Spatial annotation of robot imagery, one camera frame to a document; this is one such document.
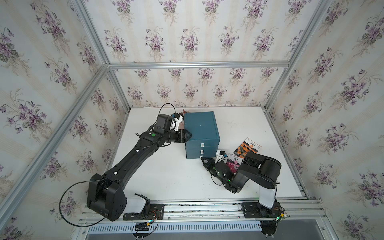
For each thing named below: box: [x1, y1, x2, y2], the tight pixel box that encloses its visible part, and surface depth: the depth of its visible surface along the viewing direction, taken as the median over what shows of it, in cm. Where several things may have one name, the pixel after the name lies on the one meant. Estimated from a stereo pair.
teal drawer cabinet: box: [183, 111, 221, 159], surface depth 82 cm
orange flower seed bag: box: [233, 137, 262, 159], surface depth 100 cm
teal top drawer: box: [185, 138, 220, 149], surface depth 79 cm
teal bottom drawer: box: [185, 146, 219, 159], surface depth 86 cm
